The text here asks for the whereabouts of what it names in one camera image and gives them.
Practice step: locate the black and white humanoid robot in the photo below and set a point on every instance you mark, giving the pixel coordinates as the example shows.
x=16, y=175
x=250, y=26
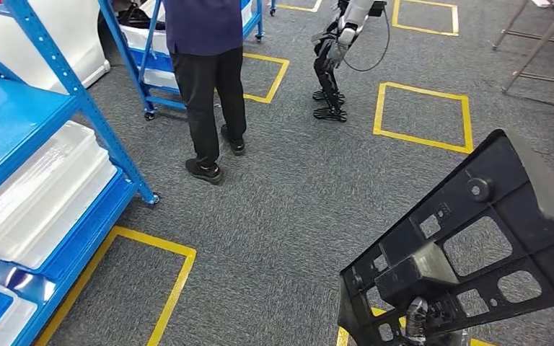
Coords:
x=327, y=62

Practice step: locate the translucent plastic bin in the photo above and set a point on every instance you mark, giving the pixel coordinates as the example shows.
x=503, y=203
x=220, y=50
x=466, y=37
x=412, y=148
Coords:
x=76, y=219
x=16, y=320
x=33, y=191

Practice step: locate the blue wheeled shelf rack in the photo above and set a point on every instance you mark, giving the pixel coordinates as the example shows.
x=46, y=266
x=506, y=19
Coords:
x=167, y=102

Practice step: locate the black plastic panel part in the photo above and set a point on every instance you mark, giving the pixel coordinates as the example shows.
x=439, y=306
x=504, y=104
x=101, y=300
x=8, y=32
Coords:
x=511, y=191

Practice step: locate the black parts pile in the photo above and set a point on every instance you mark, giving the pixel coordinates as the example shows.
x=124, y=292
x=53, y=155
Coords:
x=138, y=19

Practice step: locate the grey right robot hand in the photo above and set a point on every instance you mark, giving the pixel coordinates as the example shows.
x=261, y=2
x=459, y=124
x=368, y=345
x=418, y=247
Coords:
x=415, y=315

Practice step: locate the person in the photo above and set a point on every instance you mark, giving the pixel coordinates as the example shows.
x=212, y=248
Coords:
x=205, y=95

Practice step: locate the white car with red stripe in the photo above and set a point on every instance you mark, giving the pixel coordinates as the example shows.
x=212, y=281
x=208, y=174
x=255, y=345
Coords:
x=43, y=43

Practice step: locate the blue metal shelf rack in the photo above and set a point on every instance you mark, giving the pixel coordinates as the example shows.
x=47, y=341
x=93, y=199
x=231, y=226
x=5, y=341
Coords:
x=9, y=110

